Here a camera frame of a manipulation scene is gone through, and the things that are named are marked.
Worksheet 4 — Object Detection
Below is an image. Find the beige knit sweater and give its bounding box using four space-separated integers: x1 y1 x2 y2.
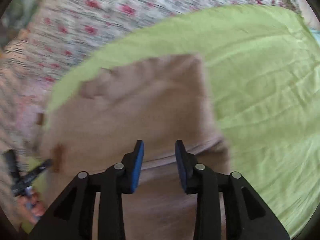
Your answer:
40 54 229 239

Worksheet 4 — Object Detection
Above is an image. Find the person's left hand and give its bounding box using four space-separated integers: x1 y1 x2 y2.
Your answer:
17 190 46 225

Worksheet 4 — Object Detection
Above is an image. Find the rose floral quilt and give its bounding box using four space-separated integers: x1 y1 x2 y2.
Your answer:
0 0 303 230

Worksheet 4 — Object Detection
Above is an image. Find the lime green bed sheet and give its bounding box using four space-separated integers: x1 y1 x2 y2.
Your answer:
47 5 319 237

